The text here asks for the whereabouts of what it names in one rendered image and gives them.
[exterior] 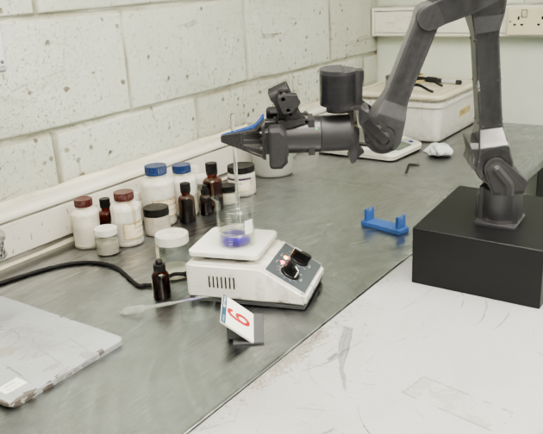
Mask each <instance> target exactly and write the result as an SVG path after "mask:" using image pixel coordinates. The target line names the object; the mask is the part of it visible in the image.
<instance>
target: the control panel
mask: <svg viewBox="0 0 543 434"><path fill-rule="evenodd" d="M293 250H294V248H293V247H292V246H290V245H288V244H286V243H285V244H284V245H283V246H282V248H281V249H280V250H279V251H278V253H277V254H276V256H275V257H274V258H273V259H272V260H271V262H270V263H269V264H268V266H267V267H266V268H265V269H266V270H267V271H269V272H271V273H272V274H273V275H275V276H277V277H279V278H280V279H282V280H283V281H285V282H287V283H289V284H290V285H291V286H293V287H294V288H297V289H298V290H300V291H302V292H303V293H305V292H306V290H307V289H308V287H309V285H310V284H311V282H312V280H313V279H314V277H315V275H316V273H317V271H318V269H320V267H321V264H320V263H317V262H316V261H315V260H313V259H312V258H311V259H310V260H309V263H308V265H307V266H300V265H298V264H296V266H297V268H298V269H299V270H300V272H299V278H298V279H297V280H291V279H290V278H288V277H286V276H285V275H284V274H283V273H282V271H281V269H282V267H283V266H286V265H287V263H288V262H289V261H290V259H291V258H290V255H291V253H292V252H293ZM284 256H287V257H288V259H286V258H284ZM281 260H283V261H285V263H281V262H280V261H281Z"/></svg>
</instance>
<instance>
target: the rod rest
mask: <svg viewBox="0 0 543 434"><path fill-rule="evenodd" d="M361 226H367V227H370V228H373V229H377V230H380V231H383V232H387V233H392V234H395V235H402V234H404V233H407V232H408V231H409V227H408V226H406V214H402V216H401V218H400V217H396V223H393V222H389V221H386V220H380V219H377V218H374V207H370V209H369V210H368V209H365V219H364V220H362V221H361Z"/></svg>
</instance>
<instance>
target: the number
mask: <svg viewBox="0 0 543 434"><path fill-rule="evenodd" d="M226 323H227V324H228V325H230V326H232V327H233V328H234V329H236V330H237V331H239V332H241V333H242V334H244V335H245V336H247V337H248V338H250V339H251V313H250V312H248V311H247V310H246V309H245V308H243V307H241V306H240V305H238V304H237V303H235V302H234V301H232V300H230V299H229V298H228V300H227V312H226Z"/></svg>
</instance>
